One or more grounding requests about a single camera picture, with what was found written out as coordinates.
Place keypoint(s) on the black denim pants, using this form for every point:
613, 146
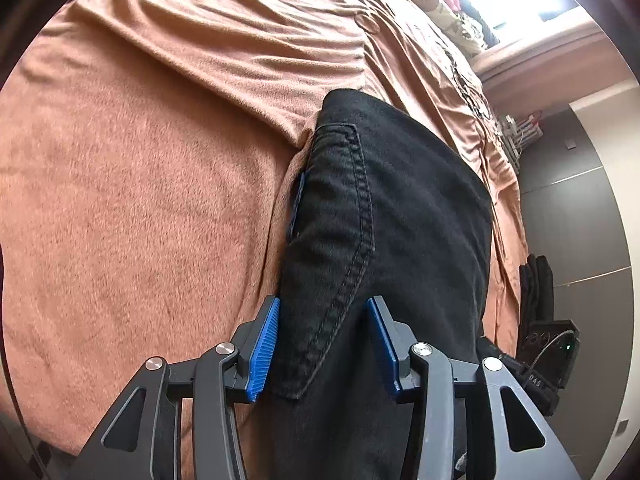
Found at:
410, 210

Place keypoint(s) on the grey wall switch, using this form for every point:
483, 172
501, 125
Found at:
622, 427

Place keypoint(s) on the bear print cushion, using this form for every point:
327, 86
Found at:
440, 10

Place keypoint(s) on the dark grey wardrobe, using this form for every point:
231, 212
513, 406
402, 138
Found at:
575, 210

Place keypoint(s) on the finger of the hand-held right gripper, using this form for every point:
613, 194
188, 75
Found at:
298, 205
512, 362

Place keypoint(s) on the stack of folded black clothes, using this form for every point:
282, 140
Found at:
535, 285

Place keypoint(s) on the pink curtain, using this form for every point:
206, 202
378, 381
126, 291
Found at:
550, 55

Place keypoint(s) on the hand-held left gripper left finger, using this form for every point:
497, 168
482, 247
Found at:
262, 350

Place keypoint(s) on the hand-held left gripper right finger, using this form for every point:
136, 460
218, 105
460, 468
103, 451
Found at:
382, 350

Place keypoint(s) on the orange blanket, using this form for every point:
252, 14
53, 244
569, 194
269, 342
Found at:
150, 160

